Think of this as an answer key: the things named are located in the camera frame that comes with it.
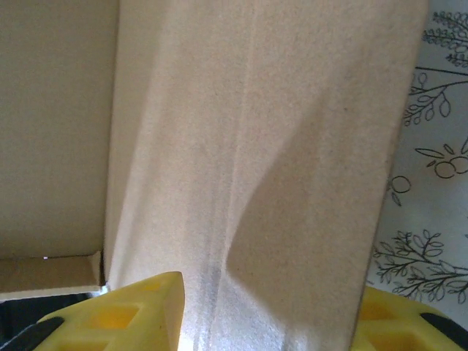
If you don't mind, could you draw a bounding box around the brown cardboard paper box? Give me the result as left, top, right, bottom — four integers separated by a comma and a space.
0, 0, 429, 351

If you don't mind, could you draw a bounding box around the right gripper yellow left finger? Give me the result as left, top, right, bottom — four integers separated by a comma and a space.
7, 271, 186, 351

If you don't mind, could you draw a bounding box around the floral printed tablecloth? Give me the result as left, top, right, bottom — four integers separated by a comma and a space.
363, 0, 468, 325

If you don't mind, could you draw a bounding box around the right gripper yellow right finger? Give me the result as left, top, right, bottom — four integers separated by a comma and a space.
350, 286, 468, 351

